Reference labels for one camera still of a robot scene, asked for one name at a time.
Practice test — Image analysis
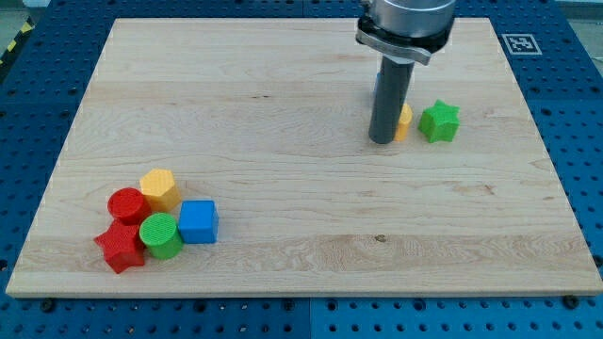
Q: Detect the yellow heart block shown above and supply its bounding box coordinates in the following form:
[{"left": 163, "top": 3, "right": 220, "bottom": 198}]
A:
[{"left": 394, "top": 104, "right": 413, "bottom": 141}]

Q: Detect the wooden board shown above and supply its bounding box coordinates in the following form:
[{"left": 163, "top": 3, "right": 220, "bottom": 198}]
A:
[{"left": 7, "top": 18, "right": 602, "bottom": 299}]

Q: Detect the red star block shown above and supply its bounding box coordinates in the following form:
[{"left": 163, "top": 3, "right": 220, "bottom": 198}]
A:
[{"left": 94, "top": 219, "right": 145, "bottom": 274}]

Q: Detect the white fiducial marker tag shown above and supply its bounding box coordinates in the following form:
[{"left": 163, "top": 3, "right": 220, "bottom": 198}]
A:
[{"left": 502, "top": 33, "right": 542, "bottom": 56}]

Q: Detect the blue block behind rod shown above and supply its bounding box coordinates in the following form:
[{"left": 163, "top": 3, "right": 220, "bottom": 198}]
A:
[{"left": 373, "top": 73, "right": 381, "bottom": 94}]

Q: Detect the green star block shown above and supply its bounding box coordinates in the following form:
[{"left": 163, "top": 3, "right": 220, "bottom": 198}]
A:
[{"left": 418, "top": 100, "right": 460, "bottom": 143}]

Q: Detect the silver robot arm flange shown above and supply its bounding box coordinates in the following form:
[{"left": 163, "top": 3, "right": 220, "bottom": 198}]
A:
[{"left": 355, "top": 0, "right": 456, "bottom": 65}]

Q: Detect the yellow hexagon block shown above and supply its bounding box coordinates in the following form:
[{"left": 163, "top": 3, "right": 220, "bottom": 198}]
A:
[{"left": 139, "top": 169, "right": 182, "bottom": 212}]

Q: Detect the blue cube block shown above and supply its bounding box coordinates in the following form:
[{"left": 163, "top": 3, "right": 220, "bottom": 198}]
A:
[{"left": 178, "top": 200, "right": 219, "bottom": 244}]

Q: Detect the green cylinder block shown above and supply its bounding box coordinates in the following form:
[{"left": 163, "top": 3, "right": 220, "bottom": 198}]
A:
[{"left": 139, "top": 213, "right": 184, "bottom": 260}]

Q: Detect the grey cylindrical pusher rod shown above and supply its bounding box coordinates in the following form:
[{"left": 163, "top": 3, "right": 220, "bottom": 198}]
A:
[{"left": 368, "top": 56, "right": 415, "bottom": 144}]

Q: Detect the red cylinder block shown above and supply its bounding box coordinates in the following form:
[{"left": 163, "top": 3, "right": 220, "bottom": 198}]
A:
[{"left": 107, "top": 187, "right": 152, "bottom": 225}]

